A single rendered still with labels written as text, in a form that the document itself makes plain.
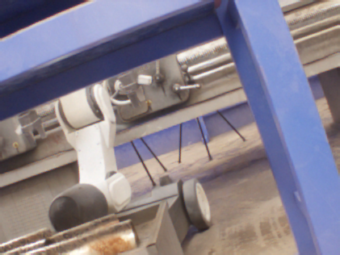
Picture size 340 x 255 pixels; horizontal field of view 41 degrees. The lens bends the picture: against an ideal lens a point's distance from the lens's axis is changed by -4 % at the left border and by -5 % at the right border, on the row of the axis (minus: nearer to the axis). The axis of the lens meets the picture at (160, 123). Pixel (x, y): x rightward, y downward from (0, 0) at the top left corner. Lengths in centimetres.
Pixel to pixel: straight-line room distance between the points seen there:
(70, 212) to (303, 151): 87
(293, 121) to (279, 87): 5
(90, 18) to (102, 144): 106
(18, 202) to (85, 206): 155
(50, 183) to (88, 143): 113
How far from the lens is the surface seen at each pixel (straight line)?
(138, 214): 114
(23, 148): 278
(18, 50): 74
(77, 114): 176
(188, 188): 181
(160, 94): 256
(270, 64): 68
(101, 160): 169
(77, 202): 141
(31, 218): 294
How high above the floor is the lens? 48
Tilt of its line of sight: 1 degrees down
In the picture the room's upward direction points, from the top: 20 degrees counter-clockwise
